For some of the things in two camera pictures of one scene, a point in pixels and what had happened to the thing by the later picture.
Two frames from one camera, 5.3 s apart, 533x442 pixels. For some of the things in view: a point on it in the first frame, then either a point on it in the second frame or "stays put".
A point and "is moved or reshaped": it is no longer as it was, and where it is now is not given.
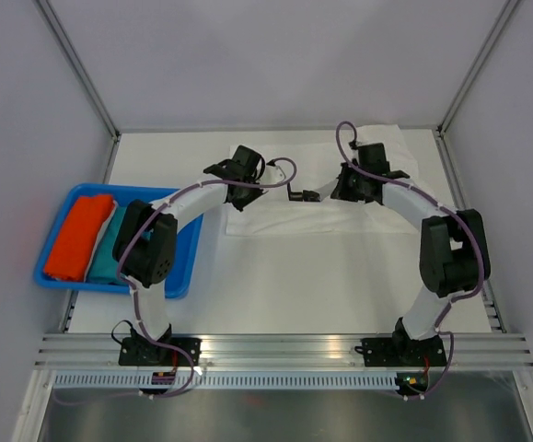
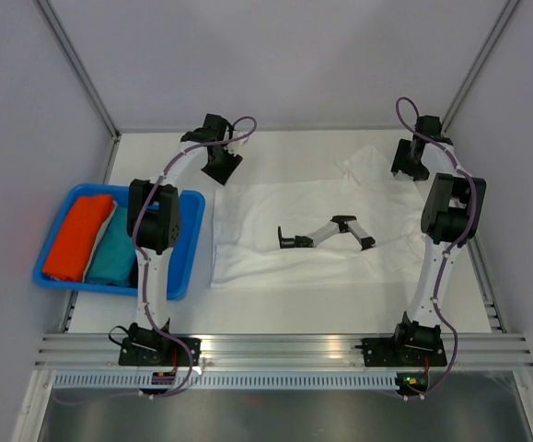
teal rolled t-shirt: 104,269 stays put
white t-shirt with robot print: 310,167 is moved or reshaped
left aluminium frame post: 79,69 stays put
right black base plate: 392,353 stays put
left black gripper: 240,204 -> 222,176
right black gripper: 341,191 -> 399,162
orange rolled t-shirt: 75,237 stays put
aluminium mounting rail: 287,351 stays put
